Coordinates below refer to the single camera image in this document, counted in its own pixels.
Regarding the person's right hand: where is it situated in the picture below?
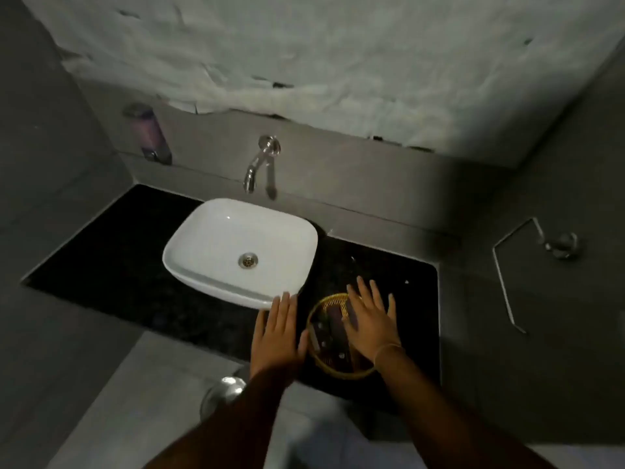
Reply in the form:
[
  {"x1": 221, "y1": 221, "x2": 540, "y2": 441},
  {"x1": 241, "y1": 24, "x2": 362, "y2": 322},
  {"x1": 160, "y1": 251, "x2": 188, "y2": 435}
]
[{"x1": 341, "y1": 276, "x2": 403, "y2": 364}]

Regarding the person's left hand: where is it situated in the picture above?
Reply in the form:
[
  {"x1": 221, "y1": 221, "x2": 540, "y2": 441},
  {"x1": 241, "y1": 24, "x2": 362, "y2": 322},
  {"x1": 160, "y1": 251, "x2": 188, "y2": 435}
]
[{"x1": 250, "y1": 292, "x2": 310, "y2": 382}]

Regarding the person's right forearm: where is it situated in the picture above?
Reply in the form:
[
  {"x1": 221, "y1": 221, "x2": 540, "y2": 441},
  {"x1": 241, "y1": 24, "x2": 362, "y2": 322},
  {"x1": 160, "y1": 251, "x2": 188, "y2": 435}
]
[{"x1": 375, "y1": 345, "x2": 558, "y2": 469}]

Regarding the person's left forearm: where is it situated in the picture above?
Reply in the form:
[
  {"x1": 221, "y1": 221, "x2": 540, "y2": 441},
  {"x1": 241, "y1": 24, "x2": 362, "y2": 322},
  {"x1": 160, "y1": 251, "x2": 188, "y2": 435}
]
[{"x1": 145, "y1": 365, "x2": 295, "y2": 469}]

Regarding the dark brown packet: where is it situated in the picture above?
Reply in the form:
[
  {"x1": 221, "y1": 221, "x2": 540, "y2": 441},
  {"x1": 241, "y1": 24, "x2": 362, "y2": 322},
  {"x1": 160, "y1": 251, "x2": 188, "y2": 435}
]
[{"x1": 329, "y1": 306, "x2": 348, "y2": 348}]

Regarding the dark sachet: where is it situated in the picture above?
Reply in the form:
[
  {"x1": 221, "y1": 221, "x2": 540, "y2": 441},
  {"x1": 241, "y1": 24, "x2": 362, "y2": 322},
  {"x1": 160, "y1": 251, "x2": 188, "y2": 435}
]
[{"x1": 312, "y1": 321, "x2": 334, "y2": 353}]

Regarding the round chrome bin lid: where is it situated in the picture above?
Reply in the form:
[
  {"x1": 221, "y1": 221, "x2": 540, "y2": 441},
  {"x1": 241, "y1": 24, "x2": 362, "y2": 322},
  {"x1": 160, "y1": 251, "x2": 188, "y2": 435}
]
[{"x1": 200, "y1": 375, "x2": 248, "y2": 421}]

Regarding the white ceramic sink basin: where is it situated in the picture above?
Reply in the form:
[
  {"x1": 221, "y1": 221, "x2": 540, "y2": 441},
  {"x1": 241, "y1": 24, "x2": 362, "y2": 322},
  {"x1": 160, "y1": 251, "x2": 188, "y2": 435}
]
[{"x1": 162, "y1": 198, "x2": 319, "y2": 310}]

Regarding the white crinkled paper sheet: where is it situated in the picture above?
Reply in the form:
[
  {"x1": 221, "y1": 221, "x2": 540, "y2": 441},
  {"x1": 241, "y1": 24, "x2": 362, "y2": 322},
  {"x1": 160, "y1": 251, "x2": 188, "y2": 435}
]
[{"x1": 20, "y1": 0, "x2": 625, "y2": 169}]

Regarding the round yellow wire basket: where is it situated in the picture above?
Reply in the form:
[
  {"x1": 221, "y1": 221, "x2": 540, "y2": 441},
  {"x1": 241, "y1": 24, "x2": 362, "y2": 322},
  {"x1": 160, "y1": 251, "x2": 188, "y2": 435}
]
[{"x1": 306, "y1": 292, "x2": 387, "y2": 380}]

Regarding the thin gold bracelet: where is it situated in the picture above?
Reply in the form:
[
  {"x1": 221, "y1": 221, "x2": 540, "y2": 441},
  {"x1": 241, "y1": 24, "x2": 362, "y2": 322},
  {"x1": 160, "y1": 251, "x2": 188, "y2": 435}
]
[{"x1": 373, "y1": 342, "x2": 405, "y2": 367}]

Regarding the chrome wall faucet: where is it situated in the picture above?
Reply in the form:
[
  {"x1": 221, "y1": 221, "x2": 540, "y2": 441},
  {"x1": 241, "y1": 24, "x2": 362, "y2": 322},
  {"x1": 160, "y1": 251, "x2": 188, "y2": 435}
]
[{"x1": 243, "y1": 135, "x2": 282, "y2": 200}]

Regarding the chrome towel ring holder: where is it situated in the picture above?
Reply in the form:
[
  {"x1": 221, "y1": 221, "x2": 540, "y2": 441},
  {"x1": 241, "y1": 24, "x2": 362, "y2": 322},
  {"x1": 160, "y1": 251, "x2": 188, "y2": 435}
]
[{"x1": 492, "y1": 217, "x2": 580, "y2": 336}]

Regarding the wall soap dispenser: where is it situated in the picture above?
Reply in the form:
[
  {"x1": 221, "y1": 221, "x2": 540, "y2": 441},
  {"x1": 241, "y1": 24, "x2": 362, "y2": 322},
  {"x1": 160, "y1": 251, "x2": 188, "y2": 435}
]
[{"x1": 121, "y1": 103, "x2": 173, "y2": 166}]

